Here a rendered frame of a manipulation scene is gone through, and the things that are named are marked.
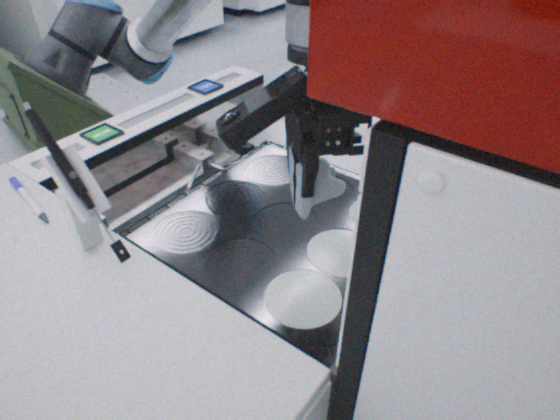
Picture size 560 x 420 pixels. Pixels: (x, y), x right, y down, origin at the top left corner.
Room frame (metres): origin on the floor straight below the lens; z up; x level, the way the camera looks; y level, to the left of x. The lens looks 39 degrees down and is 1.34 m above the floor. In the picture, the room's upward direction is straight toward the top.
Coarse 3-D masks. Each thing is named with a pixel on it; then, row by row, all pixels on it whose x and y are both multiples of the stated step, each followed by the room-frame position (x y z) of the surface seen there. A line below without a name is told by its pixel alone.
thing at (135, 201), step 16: (224, 160) 0.76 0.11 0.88; (160, 176) 0.70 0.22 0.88; (176, 176) 0.70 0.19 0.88; (128, 192) 0.65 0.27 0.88; (144, 192) 0.65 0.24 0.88; (160, 192) 0.65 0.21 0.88; (176, 192) 0.65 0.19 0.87; (112, 208) 0.60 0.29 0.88; (128, 208) 0.60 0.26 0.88; (144, 208) 0.60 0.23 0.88; (112, 224) 0.56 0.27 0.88; (128, 224) 0.57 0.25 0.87
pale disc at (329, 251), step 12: (312, 240) 0.50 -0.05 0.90; (324, 240) 0.50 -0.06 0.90; (336, 240) 0.50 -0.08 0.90; (348, 240) 0.50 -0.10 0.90; (312, 252) 0.47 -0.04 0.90; (324, 252) 0.47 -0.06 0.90; (336, 252) 0.47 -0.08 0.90; (348, 252) 0.47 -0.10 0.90; (324, 264) 0.44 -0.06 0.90; (336, 264) 0.45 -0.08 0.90; (348, 264) 0.45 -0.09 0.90; (336, 276) 0.42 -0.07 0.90
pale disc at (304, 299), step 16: (288, 272) 0.43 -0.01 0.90; (304, 272) 0.43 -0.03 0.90; (272, 288) 0.40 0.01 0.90; (288, 288) 0.40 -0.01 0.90; (304, 288) 0.40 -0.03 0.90; (320, 288) 0.40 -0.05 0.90; (336, 288) 0.40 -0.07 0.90; (272, 304) 0.37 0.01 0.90; (288, 304) 0.37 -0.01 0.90; (304, 304) 0.37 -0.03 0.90; (320, 304) 0.37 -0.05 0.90; (336, 304) 0.37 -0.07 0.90; (288, 320) 0.35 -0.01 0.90; (304, 320) 0.35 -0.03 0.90; (320, 320) 0.35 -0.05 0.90
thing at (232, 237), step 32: (256, 160) 0.72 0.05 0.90; (224, 192) 0.62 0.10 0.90; (256, 192) 0.62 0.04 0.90; (288, 192) 0.62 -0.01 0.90; (352, 192) 0.62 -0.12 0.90; (160, 224) 0.53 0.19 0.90; (192, 224) 0.53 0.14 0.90; (224, 224) 0.53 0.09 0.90; (256, 224) 0.53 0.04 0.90; (288, 224) 0.53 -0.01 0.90; (320, 224) 0.53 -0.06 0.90; (352, 224) 0.53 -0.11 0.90; (160, 256) 0.46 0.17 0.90; (192, 256) 0.46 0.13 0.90; (224, 256) 0.46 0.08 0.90; (256, 256) 0.46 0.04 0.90; (288, 256) 0.46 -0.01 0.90; (224, 288) 0.40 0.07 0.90; (256, 288) 0.40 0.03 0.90; (256, 320) 0.35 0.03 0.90
